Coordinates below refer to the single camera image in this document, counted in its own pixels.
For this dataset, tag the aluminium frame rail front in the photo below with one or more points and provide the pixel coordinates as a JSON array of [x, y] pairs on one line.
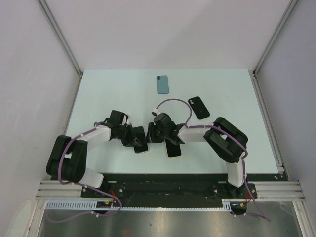
[[279, 191]]

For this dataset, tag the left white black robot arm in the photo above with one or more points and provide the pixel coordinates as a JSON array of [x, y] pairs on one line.
[[68, 158]]

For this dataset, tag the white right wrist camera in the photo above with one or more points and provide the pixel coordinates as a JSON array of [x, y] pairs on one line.
[[155, 112]]

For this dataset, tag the white slotted cable duct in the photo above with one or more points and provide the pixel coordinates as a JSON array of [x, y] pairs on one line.
[[94, 205]]

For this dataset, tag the clear magsafe phone case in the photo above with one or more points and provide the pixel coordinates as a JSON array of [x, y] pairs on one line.
[[141, 150]]

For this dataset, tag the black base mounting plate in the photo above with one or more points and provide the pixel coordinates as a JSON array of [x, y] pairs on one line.
[[173, 190]]

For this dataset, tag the beige phone case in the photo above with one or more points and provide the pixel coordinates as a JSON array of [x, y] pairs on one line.
[[174, 157]]

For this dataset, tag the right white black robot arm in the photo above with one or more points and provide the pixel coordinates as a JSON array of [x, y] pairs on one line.
[[228, 142]]

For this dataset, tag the aluminium frame rail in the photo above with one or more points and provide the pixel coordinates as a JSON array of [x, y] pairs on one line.
[[279, 191], [53, 190]]

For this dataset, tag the teal blue phone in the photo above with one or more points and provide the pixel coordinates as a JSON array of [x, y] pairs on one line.
[[162, 84]]

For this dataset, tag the black phone camera side up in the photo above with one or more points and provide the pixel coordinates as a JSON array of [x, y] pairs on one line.
[[199, 108]]

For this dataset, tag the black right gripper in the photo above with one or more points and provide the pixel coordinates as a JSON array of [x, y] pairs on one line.
[[150, 137]]

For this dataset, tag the left aluminium corner post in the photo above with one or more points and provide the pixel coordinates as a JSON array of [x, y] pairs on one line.
[[60, 36]]

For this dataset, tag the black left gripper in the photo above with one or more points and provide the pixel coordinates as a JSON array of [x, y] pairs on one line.
[[132, 140]]

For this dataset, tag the aluminium corner post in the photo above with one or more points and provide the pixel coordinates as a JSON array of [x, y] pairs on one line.
[[60, 36], [276, 34]]

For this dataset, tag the black phone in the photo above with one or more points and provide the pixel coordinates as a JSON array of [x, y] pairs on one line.
[[173, 149]]

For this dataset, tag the black phone screen up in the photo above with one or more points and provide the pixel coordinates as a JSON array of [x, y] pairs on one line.
[[140, 133]]

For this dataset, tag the right aluminium corner post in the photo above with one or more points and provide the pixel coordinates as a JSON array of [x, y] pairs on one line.
[[276, 34]]

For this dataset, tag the aluminium frame rail left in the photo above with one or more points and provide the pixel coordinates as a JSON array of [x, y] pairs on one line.
[[53, 190]]

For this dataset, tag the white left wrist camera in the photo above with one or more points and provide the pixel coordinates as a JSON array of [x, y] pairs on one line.
[[126, 120]]

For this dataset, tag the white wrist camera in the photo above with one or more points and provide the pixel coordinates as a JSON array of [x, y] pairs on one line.
[[126, 120], [155, 112]]

